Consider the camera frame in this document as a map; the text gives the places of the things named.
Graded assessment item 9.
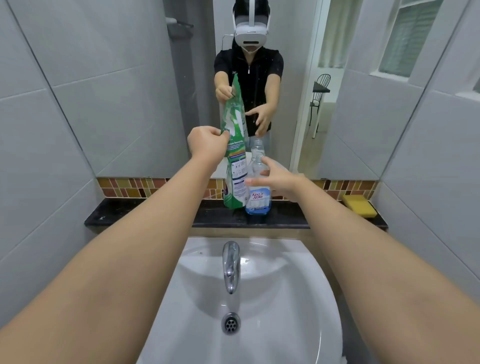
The clear bottle with blue liquid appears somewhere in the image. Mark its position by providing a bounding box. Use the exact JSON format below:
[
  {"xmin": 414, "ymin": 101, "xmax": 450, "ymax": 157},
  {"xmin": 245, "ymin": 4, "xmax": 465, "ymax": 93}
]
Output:
[{"xmin": 245, "ymin": 154, "xmax": 272, "ymax": 216}]

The yellow sponge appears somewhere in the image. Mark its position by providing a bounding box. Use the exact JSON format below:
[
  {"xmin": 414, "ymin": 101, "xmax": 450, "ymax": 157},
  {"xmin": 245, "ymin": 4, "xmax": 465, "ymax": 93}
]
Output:
[{"xmin": 341, "ymin": 194, "xmax": 378, "ymax": 219}]

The chrome faucet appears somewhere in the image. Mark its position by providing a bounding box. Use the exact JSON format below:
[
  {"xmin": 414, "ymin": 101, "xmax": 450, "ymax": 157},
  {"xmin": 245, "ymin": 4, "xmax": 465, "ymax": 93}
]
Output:
[{"xmin": 222, "ymin": 241, "xmax": 241, "ymax": 295}]

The green refill pouch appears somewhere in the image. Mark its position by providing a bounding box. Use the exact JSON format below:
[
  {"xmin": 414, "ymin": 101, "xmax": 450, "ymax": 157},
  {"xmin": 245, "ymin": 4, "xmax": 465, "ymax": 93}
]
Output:
[{"xmin": 221, "ymin": 102, "xmax": 247, "ymax": 210}]

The person's left hand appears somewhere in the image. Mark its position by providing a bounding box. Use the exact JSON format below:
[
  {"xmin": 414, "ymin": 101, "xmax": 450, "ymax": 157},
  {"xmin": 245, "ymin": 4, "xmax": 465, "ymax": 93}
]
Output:
[{"xmin": 187, "ymin": 126, "xmax": 230, "ymax": 172}]

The person's left forearm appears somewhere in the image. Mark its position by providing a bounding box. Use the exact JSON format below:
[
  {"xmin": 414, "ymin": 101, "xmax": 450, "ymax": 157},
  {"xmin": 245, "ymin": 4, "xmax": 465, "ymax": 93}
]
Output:
[{"xmin": 0, "ymin": 155, "xmax": 222, "ymax": 364}]

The black stone shelf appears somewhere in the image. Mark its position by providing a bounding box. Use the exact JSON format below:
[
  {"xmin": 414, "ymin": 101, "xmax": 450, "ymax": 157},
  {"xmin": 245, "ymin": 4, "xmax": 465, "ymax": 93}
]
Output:
[{"xmin": 84, "ymin": 198, "xmax": 389, "ymax": 230}]

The person's right forearm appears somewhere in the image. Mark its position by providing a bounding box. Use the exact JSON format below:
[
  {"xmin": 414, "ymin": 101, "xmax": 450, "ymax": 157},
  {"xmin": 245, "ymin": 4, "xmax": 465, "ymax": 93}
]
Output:
[{"xmin": 295, "ymin": 174, "xmax": 480, "ymax": 364}]

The person's right hand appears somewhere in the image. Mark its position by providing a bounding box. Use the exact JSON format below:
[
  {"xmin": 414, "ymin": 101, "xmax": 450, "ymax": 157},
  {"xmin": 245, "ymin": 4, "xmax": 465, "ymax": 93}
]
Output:
[{"xmin": 245, "ymin": 156, "xmax": 303, "ymax": 202}]

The wall mirror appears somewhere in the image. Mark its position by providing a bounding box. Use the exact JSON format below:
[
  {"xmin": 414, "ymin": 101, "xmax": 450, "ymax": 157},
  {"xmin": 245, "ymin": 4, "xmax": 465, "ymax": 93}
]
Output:
[{"xmin": 7, "ymin": 0, "xmax": 469, "ymax": 181}]

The chrome sink drain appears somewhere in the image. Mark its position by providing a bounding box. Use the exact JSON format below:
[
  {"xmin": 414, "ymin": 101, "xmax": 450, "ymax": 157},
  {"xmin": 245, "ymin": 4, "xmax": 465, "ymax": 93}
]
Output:
[{"xmin": 221, "ymin": 312, "xmax": 241, "ymax": 335}]

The white sink basin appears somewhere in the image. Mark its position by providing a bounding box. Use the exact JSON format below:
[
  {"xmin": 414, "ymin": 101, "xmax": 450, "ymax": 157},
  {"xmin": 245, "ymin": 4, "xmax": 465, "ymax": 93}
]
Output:
[{"xmin": 137, "ymin": 237, "xmax": 344, "ymax": 364}]

